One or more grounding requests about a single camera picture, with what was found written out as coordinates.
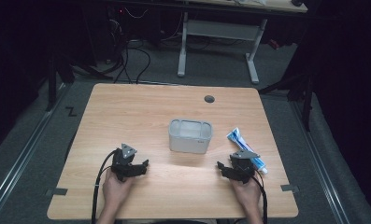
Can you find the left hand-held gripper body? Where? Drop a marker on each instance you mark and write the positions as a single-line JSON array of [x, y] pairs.
[[124, 161]]

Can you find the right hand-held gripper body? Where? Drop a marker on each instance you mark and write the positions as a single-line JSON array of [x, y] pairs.
[[243, 168]]

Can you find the blue white toothpaste tube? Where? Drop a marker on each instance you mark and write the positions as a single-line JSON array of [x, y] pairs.
[[237, 138]]

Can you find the white plastic container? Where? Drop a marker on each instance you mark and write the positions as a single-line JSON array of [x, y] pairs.
[[189, 143]]

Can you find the person's right hand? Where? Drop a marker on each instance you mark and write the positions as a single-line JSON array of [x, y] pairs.
[[247, 194]]

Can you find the person's left hand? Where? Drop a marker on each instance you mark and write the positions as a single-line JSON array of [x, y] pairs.
[[116, 189]]

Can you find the grey tape strip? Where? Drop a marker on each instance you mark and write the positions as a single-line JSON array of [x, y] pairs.
[[57, 192], [289, 188]]

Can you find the round black table grommet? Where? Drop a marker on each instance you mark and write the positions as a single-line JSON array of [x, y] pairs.
[[209, 99]]

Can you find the black metal stand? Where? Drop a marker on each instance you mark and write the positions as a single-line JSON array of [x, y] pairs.
[[51, 87], [306, 102]]

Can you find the metal floor rail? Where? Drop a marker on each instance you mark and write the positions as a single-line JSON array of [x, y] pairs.
[[24, 146], [317, 155]]

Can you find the white desk frame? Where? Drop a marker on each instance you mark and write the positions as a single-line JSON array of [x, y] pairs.
[[220, 29]]

